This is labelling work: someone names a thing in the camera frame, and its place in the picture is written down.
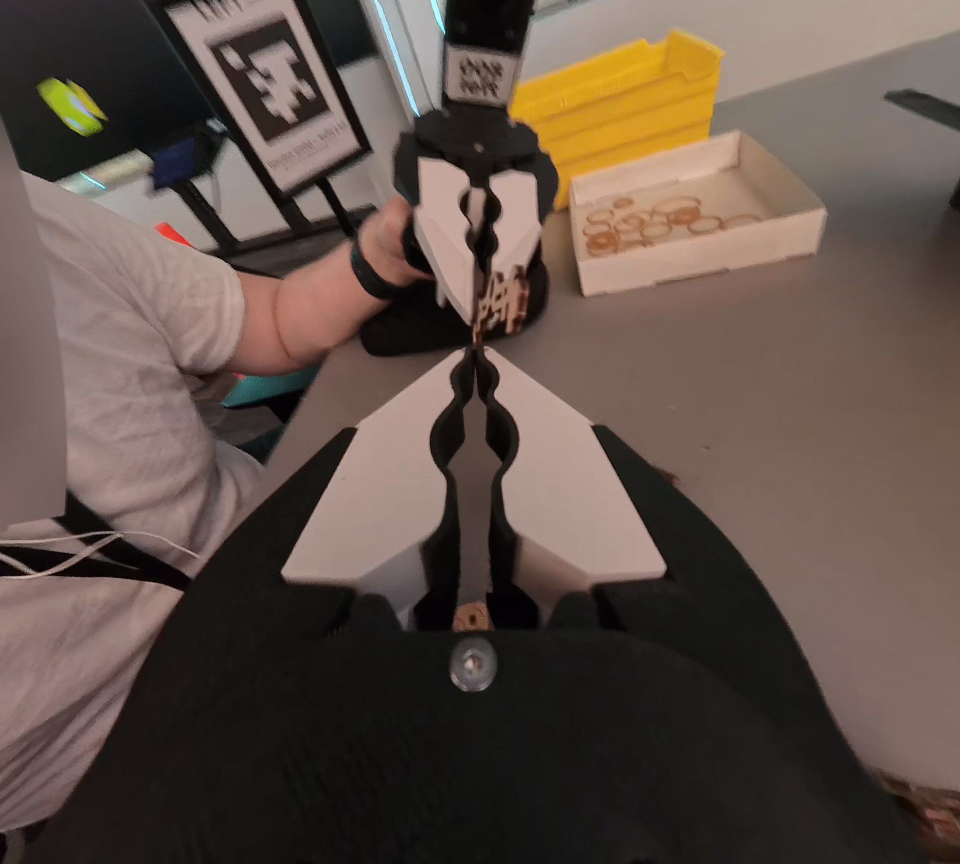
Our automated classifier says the black wristband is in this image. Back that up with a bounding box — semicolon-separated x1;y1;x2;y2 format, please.
348;237;400;301

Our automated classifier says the thin white cord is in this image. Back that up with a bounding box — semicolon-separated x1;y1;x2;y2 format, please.
0;531;201;580

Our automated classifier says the person's left forearm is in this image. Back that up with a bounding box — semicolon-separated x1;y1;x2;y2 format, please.
225;250;391;377

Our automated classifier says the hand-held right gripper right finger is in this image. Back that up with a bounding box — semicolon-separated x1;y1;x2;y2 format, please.
477;346;669;631

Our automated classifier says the person's left hand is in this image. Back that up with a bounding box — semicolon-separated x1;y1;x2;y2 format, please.
358;196;434;284

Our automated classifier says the black flat object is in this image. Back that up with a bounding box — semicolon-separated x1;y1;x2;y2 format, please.
883;87;960;134

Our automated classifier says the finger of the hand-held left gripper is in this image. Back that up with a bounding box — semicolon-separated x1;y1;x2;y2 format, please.
412;159;485;326
480;172;544;280

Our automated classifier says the wooden model part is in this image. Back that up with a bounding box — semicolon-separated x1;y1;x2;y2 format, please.
471;266;531;345

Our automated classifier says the white cardboard box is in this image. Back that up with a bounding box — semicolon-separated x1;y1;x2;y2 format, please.
567;130;828;298

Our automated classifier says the pile of wooden rings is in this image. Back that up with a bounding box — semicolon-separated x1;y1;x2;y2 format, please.
583;196;762;257

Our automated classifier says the framed tag sign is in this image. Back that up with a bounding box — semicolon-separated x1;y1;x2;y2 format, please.
141;0;376;257

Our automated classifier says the blue plastic object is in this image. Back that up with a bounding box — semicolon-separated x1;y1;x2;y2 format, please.
150;121;228;191

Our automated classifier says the yellow green round object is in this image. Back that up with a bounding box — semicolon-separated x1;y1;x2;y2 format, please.
37;78;109;138

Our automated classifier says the teal chair seat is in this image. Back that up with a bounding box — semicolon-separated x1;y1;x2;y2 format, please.
221;363;324;409

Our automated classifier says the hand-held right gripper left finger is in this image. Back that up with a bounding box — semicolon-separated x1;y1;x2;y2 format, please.
281;346;489;631

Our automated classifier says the yellow plastic bin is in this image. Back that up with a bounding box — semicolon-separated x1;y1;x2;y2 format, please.
508;28;726;214

